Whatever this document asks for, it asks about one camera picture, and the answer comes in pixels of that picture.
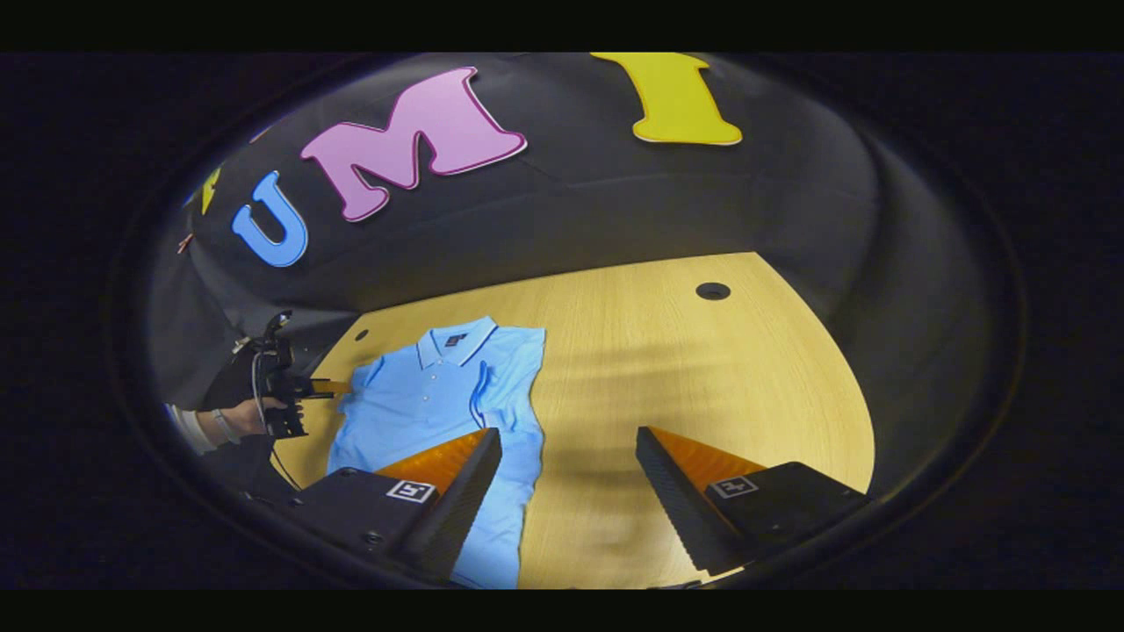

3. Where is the black backdrop cloth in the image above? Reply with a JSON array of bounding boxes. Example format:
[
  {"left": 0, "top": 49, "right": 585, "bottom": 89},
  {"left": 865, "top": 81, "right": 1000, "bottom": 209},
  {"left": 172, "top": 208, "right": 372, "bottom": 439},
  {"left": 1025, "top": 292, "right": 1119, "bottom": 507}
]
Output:
[{"left": 145, "top": 53, "right": 1002, "bottom": 528}]

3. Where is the light blue T-shirt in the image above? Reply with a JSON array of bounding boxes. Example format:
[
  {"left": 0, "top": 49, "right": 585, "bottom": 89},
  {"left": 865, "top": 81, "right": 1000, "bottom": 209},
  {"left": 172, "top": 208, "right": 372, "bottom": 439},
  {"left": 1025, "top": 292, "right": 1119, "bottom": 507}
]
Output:
[{"left": 327, "top": 316, "right": 547, "bottom": 590}]

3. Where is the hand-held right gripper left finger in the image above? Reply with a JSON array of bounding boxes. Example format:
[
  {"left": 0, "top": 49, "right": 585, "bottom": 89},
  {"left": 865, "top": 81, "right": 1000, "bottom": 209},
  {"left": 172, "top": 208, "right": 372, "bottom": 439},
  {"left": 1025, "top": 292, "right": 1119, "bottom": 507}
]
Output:
[{"left": 289, "top": 427, "right": 504, "bottom": 584}]

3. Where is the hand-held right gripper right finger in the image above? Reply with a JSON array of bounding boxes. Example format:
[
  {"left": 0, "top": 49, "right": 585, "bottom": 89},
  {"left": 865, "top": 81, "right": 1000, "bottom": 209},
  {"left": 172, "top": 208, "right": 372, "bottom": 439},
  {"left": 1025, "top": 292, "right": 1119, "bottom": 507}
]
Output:
[{"left": 635, "top": 426, "right": 872, "bottom": 578}]

